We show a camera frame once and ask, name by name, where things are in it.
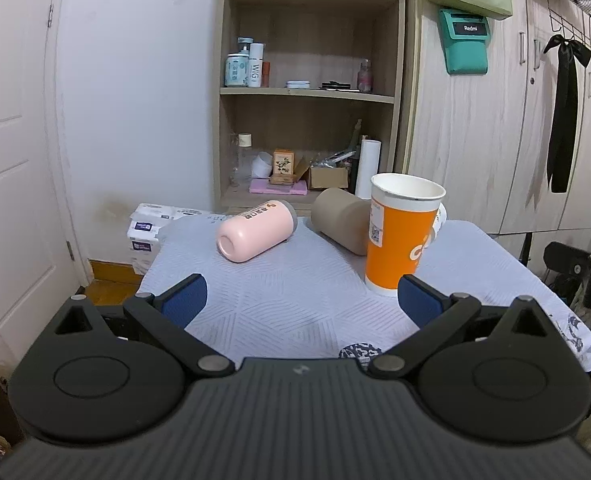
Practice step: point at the open cardboard box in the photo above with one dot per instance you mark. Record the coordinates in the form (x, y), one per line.
(328, 177)

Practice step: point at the pale patterned tablecloth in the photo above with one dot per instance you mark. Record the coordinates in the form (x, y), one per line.
(295, 295)

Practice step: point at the small brown bottle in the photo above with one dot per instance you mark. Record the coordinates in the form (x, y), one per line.
(266, 75)

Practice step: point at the black flat item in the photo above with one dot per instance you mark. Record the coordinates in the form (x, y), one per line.
(335, 85)

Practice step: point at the pack of tissue packets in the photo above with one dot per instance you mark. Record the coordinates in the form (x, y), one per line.
(145, 232)

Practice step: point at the small white cup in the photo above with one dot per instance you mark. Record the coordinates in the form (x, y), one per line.
(262, 166)

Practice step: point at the clear bottle cream cap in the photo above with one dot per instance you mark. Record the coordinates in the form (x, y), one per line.
(242, 165)

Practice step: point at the white tall bottle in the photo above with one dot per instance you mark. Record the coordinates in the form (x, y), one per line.
(256, 67)

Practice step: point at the orange paper cup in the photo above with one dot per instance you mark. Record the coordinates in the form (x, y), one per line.
(395, 245)

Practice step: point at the round white tin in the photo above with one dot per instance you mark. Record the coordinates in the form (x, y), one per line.
(298, 84)

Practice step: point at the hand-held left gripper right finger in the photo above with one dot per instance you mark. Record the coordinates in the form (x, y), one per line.
(418, 300)

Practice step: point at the tan cup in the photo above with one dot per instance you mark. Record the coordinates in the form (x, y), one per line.
(340, 220)

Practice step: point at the black ribbon bow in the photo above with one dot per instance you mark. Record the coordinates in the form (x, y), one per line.
(568, 110)

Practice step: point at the light wooden wardrobe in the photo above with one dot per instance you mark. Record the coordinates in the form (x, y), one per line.
(480, 135)

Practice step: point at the black chair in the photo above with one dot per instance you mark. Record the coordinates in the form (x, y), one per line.
(578, 270)

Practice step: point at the wooden shelf unit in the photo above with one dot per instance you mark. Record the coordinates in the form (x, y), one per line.
(315, 35)

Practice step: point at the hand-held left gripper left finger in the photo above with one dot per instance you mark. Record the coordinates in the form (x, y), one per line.
(188, 300)

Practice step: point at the wooden flower print box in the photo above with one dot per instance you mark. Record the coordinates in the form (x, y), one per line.
(283, 166)

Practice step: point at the pink cup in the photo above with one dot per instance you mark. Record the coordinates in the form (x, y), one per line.
(255, 230)

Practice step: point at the pink small bottle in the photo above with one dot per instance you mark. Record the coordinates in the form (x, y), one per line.
(365, 79)

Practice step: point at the white paper cup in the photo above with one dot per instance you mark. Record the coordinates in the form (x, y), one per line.
(441, 220)

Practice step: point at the teal hanging pouch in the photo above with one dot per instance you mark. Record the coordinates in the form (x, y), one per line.
(468, 50)

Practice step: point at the pink flat box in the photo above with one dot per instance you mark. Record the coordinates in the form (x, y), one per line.
(275, 187)

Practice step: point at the teal pump bottle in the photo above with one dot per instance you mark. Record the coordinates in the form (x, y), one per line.
(236, 67)

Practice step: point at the white paper roll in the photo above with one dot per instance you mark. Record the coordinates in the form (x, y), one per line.
(368, 170)

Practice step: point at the white door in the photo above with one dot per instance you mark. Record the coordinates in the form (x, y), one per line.
(10, 135)

